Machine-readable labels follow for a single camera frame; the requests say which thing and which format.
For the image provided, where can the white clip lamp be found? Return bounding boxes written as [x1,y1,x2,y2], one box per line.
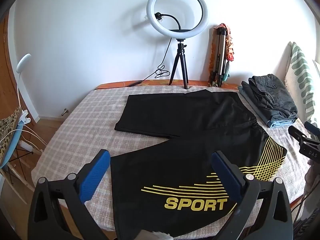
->
[16,53,32,126]

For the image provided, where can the black sport pants yellow print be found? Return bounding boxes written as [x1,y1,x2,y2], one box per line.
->
[110,91,288,240]

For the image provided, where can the folded blue jeans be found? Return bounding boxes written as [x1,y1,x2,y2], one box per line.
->
[237,85,298,129]

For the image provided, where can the black cable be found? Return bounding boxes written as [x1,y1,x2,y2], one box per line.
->
[129,37,173,88]

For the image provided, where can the white cloth green leaf print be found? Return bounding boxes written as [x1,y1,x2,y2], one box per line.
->
[285,41,320,140]

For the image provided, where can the light blue chair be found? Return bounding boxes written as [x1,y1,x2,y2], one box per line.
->
[0,120,37,204]

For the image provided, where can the black mini tripod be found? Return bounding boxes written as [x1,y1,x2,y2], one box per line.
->
[169,39,189,90]

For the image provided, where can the beige checked blanket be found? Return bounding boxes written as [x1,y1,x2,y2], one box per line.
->
[31,86,316,232]

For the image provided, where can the wooden door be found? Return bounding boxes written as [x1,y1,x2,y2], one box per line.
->
[0,11,28,122]

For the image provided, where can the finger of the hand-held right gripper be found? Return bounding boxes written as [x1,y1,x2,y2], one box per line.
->
[304,121,320,140]
[288,125,318,150]

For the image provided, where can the leopard print cloth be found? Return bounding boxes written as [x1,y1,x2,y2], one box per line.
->
[0,106,23,167]

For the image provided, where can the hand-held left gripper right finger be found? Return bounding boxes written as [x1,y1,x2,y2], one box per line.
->
[210,151,293,240]

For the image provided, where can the person's right forearm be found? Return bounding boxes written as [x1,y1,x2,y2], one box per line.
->
[305,160,320,197]

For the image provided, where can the folded grey pants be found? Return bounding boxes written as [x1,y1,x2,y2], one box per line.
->
[248,74,298,118]

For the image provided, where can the colourful orange scarf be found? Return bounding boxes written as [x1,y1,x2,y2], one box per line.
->
[207,23,236,83]

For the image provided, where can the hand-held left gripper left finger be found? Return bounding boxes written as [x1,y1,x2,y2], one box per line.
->
[28,149,118,240]

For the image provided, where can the white ring light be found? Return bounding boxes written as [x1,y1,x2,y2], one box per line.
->
[146,0,209,40]

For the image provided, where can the white cable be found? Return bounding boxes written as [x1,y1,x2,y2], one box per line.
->
[0,126,48,154]

